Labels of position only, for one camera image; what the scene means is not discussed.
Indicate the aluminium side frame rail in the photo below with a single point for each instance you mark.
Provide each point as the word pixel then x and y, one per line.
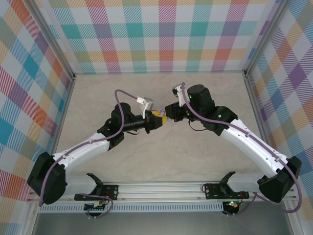
pixel 257 110

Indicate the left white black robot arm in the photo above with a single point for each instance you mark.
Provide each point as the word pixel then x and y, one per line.
pixel 83 151

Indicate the aluminium frame post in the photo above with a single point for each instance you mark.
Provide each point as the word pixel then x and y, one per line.
pixel 266 36
pixel 52 41

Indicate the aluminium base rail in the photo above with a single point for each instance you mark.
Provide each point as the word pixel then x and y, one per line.
pixel 159 191

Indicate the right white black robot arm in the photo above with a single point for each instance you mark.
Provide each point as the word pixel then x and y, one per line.
pixel 247 142

